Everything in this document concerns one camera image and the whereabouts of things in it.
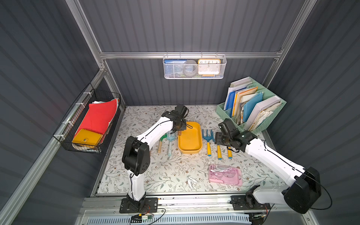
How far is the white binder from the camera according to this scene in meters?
0.86

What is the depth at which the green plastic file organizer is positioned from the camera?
87cm

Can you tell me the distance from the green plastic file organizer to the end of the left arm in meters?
0.42

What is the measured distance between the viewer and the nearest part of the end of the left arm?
2.15 ft

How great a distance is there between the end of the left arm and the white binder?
Result: 46 centimetres
